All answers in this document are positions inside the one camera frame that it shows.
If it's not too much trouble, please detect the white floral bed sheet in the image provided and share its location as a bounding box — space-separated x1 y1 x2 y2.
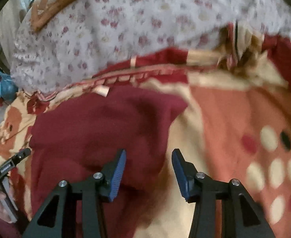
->
11 0 291 94

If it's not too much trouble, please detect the blue plastic bag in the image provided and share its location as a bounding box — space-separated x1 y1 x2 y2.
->
0 71 18 101

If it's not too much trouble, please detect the red cream orange patterned blanket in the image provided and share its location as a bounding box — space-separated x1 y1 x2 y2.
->
0 24 291 237

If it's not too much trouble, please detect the maroon knit garment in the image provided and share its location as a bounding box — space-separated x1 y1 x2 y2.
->
29 86 188 237

